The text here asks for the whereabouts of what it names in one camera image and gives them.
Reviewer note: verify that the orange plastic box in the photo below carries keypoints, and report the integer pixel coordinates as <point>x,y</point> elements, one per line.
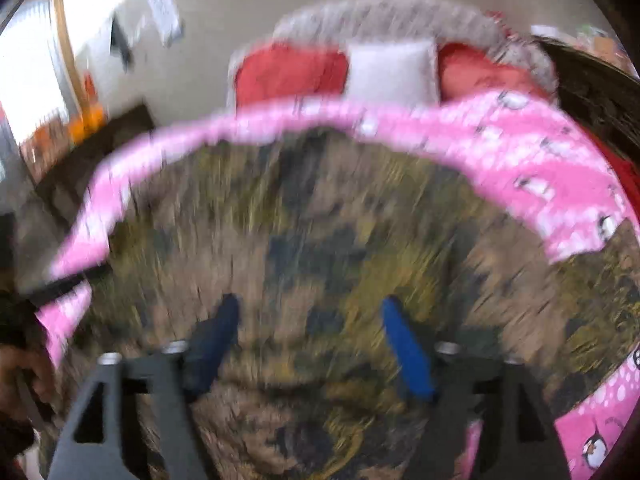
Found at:
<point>89,122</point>

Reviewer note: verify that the dark wooden side table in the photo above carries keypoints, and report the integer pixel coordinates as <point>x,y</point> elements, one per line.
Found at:
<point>105,145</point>

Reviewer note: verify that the red heart-shaped pillow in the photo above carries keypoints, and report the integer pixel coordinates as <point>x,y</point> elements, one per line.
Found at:
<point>290,72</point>
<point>475,77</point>

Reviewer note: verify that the dark carved wooden cabinet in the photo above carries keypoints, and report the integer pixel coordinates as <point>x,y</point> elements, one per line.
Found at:
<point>595,95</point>

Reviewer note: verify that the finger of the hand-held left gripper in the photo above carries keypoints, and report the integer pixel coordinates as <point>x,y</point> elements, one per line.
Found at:
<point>70,282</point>

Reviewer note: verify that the orange printed gift box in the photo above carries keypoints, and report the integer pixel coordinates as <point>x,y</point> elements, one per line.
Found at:
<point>47,142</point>

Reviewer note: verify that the white wall calendar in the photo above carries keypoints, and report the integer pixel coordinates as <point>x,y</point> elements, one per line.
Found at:
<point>165,7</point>

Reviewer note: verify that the pink penguin print blanket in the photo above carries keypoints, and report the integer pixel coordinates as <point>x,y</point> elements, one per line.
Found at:
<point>520,155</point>

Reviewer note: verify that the grey floral padded headboard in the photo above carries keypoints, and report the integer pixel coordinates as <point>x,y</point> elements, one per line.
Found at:
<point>380,17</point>

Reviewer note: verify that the dark floral patterned garment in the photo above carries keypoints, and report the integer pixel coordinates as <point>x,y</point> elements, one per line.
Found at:
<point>320,240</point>

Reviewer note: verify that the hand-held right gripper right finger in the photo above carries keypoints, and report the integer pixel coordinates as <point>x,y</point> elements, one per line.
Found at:
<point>405,345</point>

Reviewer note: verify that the red paper wall sticker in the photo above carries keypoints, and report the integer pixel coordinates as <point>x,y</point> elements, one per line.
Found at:
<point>89,87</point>

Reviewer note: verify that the window with white blinds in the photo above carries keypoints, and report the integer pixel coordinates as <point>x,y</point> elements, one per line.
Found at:
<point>30,75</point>

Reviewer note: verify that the red bed sheet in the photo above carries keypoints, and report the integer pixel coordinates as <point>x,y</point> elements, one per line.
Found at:
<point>625,170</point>

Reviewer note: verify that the white square pillow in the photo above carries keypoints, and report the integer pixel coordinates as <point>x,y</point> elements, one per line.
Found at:
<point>392,72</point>

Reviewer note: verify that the dark green hanging cloth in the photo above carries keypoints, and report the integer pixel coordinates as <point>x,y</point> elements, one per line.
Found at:
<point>122,42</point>

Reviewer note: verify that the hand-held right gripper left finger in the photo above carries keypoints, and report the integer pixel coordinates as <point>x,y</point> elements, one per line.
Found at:
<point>222,327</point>

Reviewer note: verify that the person's left hand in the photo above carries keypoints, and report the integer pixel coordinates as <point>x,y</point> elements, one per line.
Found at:
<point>25,380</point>

